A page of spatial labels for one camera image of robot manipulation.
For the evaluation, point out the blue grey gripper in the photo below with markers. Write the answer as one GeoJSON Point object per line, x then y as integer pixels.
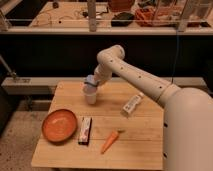
{"type": "Point", "coordinates": [91, 81]}

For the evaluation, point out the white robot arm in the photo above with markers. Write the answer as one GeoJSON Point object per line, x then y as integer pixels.
{"type": "Point", "coordinates": [188, 112]}

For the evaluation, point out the white ceramic cup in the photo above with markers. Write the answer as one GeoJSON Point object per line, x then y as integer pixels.
{"type": "Point", "coordinates": [90, 94]}

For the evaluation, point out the dark snack bar packet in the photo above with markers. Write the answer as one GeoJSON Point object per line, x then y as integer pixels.
{"type": "Point", "coordinates": [84, 134]}

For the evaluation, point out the orange bowl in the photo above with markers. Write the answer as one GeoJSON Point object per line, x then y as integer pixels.
{"type": "Point", "coordinates": [59, 125]}

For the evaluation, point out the wooden table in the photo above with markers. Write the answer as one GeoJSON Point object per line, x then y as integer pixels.
{"type": "Point", "coordinates": [139, 147]}

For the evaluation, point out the orange carrot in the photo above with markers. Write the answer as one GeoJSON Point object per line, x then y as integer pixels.
{"type": "Point", "coordinates": [113, 136]}

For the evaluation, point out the black bag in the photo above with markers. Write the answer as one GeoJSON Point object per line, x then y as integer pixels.
{"type": "Point", "coordinates": [122, 19]}

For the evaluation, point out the grey metal bench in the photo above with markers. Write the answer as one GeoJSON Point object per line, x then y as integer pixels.
{"type": "Point", "coordinates": [47, 85]}

